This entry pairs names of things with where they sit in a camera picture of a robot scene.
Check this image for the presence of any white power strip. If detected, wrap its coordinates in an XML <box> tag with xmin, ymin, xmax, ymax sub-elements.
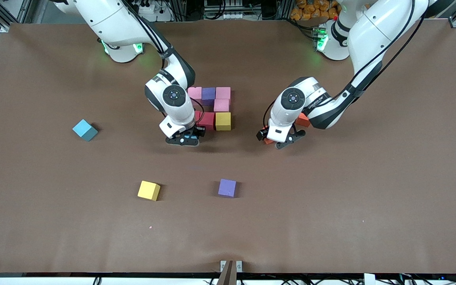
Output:
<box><xmin>141</xmin><ymin>0</ymin><xmax>173</xmax><ymax>22</ymax></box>

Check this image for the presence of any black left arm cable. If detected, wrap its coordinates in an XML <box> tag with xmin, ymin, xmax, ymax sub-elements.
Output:
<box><xmin>263</xmin><ymin>100</ymin><xmax>276</xmax><ymax>129</ymax></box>

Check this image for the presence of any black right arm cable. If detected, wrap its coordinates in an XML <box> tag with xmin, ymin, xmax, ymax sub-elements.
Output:
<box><xmin>190</xmin><ymin>98</ymin><xmax>205</xmax><ymax>119</ymax></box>

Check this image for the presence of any silver metal bracket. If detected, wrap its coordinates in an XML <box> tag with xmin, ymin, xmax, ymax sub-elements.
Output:
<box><xmin>220</xmin><ymin>260</ymin><xmax>243</xmax><ymax>285</ymax></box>

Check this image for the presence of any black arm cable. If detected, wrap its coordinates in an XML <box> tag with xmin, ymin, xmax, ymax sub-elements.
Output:
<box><xmin>263</xmin><ymin>100</ymin><xmax>276</xmax><ymax>129</ymax></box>
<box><xmin>190</xmin><ymin>98</ymin><xmax>205</xmax><ymax>119</ymax></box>

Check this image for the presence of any brown table cover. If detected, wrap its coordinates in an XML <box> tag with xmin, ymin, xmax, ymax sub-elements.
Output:
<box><xmin>0</xmin><ymin>20</ymin><xmax>456</xmax><ymax>274</ymax></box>

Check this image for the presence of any white equipment rack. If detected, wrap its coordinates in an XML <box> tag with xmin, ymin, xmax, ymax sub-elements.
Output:
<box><xmin>203</xmin><ymin>0</ymin><xmax>249</xmax><ymax>20</ymax></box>

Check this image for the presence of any yellow foam block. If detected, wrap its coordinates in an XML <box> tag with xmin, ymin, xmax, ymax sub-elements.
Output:
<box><xmin>215</xmin><ymin>112</ymin><xmax>232</xmax><ymax>131</ymax></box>
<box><xmin>137</xmin><ymin>180</ymin><xmax>161</xmax><ymax>201</ymax></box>

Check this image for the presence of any pile of orange objects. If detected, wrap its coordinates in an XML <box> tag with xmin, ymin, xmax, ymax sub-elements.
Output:
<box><xmin>290</xmin><ymin>0</ymin><xmax>340</xmax><ymax>21</ymax></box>

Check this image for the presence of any purple foam block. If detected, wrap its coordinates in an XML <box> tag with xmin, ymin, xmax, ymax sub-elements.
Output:
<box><xmin>218</xmin><ymin>179</ymin><xmax>237</xmax><ymax>198</ymax></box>
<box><xmin>201</xmin><ymin>87</ymin><xmax>217</xmax><ymax>106</ymax></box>

